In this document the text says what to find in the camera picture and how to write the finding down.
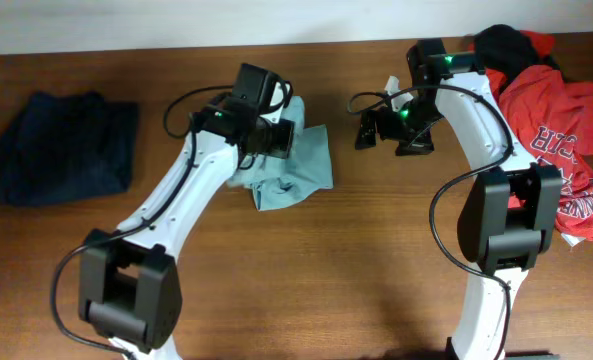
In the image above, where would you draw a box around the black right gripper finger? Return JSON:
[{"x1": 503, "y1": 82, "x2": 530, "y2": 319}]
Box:
[
  {"x1": 395, "y1": 141, "x2": 434, "y2": 156},
  {"x1": 354, "y1": 110, "x2": 377, "y2": 150}
]

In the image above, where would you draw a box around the light blue-grey t-shirt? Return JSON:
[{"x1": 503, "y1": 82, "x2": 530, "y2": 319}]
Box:
[{"x1": 226, "y1": 96, "x2": 334, "y2": 211}]

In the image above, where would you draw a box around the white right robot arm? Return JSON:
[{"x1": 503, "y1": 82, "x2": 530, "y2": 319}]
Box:
[{"x1": 347, "y1": 38, "x2": 563, "y2": 360}]

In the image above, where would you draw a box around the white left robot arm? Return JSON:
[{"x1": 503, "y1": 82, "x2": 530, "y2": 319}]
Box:
[{"x1": 75, "y1": 101, "x2": 302, "y2": 359}]

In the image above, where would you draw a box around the black garment on pile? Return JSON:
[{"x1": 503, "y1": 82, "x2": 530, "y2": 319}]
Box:
[{"x1": 470, "y1": 24, "x2": 560, "y2": 95}]

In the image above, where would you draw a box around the red printed t-shirt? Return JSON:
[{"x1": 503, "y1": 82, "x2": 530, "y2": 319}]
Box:
[{"x1": 468, "y1": 30, "x2": 593, "y2": 242}]

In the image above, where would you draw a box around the dark navy folded garment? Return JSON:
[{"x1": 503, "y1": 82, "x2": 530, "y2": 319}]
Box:
[{"x1": 0, "y1": 92, "x2": 140, "y2": 207}]

